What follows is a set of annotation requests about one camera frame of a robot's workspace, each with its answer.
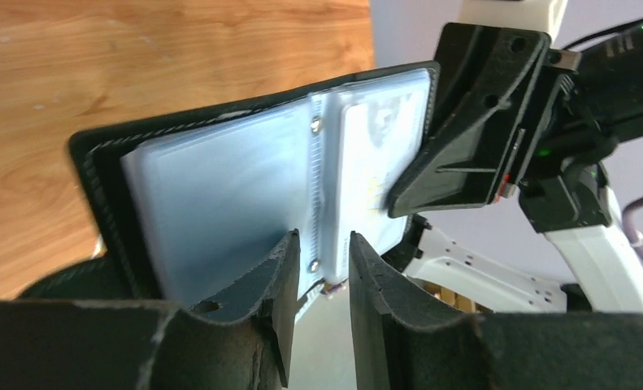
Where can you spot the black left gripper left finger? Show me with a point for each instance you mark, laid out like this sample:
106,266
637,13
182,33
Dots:
80,329

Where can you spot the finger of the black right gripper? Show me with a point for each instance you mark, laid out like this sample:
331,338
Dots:
486,81

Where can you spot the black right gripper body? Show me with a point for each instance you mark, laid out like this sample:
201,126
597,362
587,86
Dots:
537,117

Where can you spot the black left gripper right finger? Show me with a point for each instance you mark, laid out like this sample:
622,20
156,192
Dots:
404,338

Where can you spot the white credit card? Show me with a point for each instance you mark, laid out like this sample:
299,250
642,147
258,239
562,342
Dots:
378,141

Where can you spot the black card holder with sleeves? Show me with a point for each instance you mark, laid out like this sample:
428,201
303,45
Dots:
188,202

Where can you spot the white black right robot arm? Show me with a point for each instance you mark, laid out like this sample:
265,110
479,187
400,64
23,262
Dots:
565,195

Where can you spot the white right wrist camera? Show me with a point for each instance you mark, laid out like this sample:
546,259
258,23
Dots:
534,15

